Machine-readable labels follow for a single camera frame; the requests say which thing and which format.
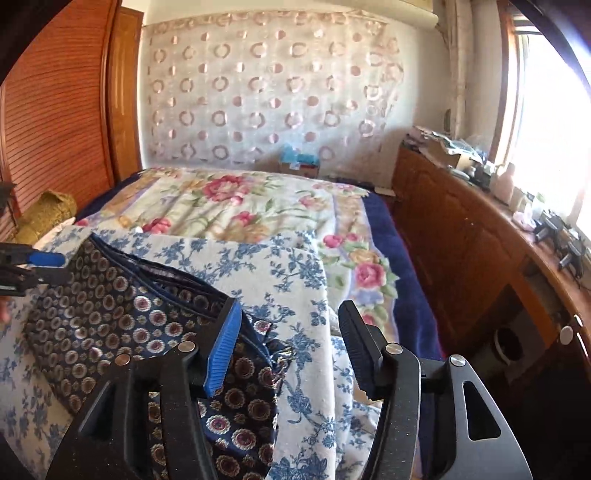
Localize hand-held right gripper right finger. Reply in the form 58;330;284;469
338;300;532;480

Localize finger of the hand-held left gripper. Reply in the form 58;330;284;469
0;240;66;269
0;267;74;296

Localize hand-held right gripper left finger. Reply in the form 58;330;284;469
44;298;243;480

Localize navy medallion print shirt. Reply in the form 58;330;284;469
23;233;296;480

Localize olive green pillow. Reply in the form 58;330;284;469
14;190;78;243

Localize navy blue bed sheet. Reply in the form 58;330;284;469
365;191;446;365

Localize white blue floral cloth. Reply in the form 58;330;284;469
0;225;384;480

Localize wooden louvred wardrobe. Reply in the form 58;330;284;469
0;0;145;241

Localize pink floral blanket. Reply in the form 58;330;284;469
76;167;402;342

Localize grey round container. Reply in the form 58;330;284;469
494;325;532;370

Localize wooden cabinet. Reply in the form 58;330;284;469
392;138;591;384

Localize cardboard box with blue items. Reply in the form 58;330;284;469
278;144;320;178

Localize pile of papers and bags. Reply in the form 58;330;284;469
406;127;490;171

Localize white plastic bottle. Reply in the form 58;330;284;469
492;162;517;206

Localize black tool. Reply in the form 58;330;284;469
536;210;589;280

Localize window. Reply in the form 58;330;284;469
496;4;591;232

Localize white curtain with ring pattern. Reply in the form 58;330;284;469
141;11;402;169

